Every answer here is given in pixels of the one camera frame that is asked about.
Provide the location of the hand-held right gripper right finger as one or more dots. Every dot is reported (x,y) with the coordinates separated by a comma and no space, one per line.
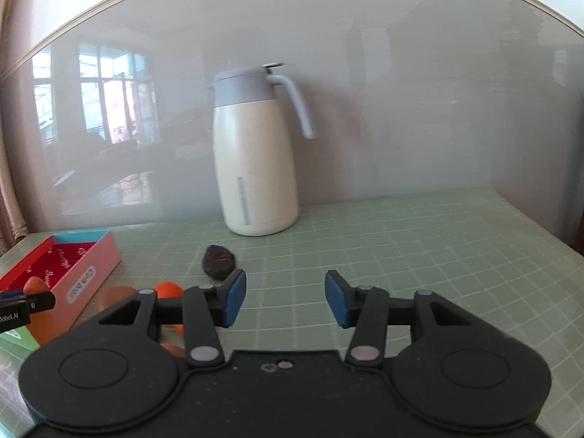
(335,299)

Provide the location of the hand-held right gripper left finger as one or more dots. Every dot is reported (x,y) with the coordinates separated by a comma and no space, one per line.
(233,299)

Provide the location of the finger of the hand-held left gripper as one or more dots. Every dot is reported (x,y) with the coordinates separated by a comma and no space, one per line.
(41,302)

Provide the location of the small orange tangerine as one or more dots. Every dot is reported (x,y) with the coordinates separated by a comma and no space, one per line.
(168,290)
(35,284)

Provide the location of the dark wrinkled fruit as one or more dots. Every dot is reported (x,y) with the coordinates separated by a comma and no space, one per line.
(219,260)

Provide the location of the pink box with red inside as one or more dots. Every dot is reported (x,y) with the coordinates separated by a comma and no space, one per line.
(77,278)

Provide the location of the green printed card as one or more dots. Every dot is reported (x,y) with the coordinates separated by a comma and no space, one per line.
(20,340)

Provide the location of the green grid cutting mat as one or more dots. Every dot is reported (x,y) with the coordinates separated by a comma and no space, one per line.
(410,246)

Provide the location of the cream and grey thermos jug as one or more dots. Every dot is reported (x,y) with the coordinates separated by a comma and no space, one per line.
(253,159)

